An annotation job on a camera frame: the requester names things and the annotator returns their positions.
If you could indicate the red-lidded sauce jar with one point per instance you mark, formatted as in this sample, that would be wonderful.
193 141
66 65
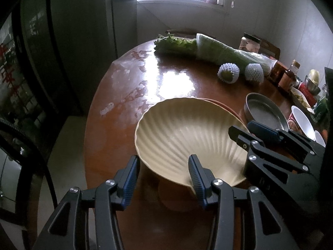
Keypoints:
276 71

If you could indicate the leafy green vegetable bunch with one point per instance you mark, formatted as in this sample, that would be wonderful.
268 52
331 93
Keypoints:
174 44

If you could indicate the metal bowl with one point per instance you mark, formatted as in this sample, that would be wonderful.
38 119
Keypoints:
313 88

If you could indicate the brown plate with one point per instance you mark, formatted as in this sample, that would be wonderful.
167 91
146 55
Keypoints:
229 109

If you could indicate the red packet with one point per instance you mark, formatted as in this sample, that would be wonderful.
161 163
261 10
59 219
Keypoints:
309 95

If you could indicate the clear jar with black lid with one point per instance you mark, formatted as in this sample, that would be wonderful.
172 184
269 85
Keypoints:
249 44

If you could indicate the round metal pan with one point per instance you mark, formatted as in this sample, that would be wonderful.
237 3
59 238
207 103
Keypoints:
262 112

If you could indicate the bottle with orange label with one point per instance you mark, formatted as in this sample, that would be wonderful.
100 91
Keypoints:
286 80

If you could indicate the bottle with brown cap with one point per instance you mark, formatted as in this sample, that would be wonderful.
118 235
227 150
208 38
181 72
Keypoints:
294 66

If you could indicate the dark wooden chair back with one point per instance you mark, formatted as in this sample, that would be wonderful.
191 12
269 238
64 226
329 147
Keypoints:
182 31

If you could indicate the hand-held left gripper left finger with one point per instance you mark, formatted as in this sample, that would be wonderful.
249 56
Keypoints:
131 181

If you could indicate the black curved chair frame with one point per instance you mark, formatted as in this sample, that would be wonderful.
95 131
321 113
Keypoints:
39 151

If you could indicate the green packet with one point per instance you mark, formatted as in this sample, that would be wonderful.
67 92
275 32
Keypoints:
321 108

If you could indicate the pale yellow round object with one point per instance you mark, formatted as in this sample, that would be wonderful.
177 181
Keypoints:
314 75

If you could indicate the dark glass-door cabinet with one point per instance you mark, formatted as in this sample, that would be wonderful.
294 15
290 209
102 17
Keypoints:
20 70

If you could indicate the fruit in white foam net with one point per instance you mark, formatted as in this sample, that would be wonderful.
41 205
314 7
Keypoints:
254 73
227 73

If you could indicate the cream shell-shaped plate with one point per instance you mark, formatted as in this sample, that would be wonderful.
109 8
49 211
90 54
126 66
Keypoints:
177 135

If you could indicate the napa cabbage in plastic bag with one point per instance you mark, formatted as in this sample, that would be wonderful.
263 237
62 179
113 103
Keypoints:
223 50

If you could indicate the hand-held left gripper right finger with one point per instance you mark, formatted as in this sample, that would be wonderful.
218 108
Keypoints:
196 178

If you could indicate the small white bowl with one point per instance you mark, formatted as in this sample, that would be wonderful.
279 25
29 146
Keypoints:
320 138

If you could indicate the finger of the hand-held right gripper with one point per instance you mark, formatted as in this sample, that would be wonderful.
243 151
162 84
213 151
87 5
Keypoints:
242 139
262 131

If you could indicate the grey refrigerator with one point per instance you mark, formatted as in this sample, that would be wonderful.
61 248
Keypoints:
85 31

